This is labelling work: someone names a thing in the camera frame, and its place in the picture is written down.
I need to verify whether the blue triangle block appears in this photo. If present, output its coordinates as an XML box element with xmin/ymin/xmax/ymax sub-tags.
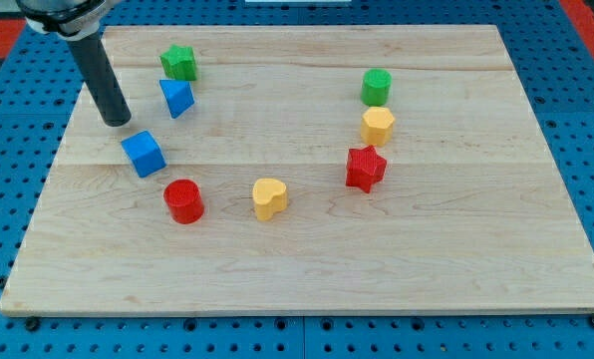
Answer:
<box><xmin>159</xmin><ymin>79</ymin><xmax>195</xmax><ymax>119</ymax></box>

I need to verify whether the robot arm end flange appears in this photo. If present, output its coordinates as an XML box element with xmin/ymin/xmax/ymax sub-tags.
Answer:
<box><xmin>16</xmin><ymin>0</ymin><xmax>122</xmax><ymax>41</ymax></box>

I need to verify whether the red star block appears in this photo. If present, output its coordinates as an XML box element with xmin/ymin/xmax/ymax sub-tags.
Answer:
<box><xmin>345</xmin><ymin>146</ymin><xmax>387</xmax><ymax>193</ymax></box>

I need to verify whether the green star block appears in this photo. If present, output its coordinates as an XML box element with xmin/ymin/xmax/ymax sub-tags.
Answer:
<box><xmin>159</xmin><ymin>44</ymin><xmax>198</xmax><ymax>81</ymax></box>

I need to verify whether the yellow heart block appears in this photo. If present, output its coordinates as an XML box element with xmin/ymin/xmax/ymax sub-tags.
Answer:
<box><xmin>252</xmin><ymin>178</ymin><xmax>288</xmax><ymax>221</ymax></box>

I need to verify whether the light wooden board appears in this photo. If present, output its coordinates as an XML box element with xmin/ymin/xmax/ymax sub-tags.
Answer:
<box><xmin>0</xmin><ymin>25</ymin><xmax>594</xmax><ymax>317</ymax></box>

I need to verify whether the yellow hexagon block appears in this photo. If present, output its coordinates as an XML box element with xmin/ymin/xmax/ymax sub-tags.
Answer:
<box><xmin>360</xmin><ymin>107</ymin><xmax>396</xmax><ymax>147</ymax></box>

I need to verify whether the red cylinder block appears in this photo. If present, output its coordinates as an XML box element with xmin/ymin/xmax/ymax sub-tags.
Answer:
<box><xmin>163</xmin><ymin>179</ymin><xmax>204</xmax><ymax>224</ymax></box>

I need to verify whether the green cylinder block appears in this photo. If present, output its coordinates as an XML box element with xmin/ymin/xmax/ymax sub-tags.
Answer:
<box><xmin>360</xmin><ymin>68</ymin><xmax>392</xmax><ymax>107</ymax></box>

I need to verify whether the blue cube block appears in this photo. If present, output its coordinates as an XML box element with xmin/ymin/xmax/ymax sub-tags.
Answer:
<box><xmin>121</xmin><ymin>131</ymin><xmax>166</xmax><ymax>178</ymax></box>

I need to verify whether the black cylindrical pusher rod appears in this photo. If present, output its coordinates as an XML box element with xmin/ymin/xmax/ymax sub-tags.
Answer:
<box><xmin>68</xmin><ymin>32</ymin><xmax>132</xmax><ymax>127</ymax></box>

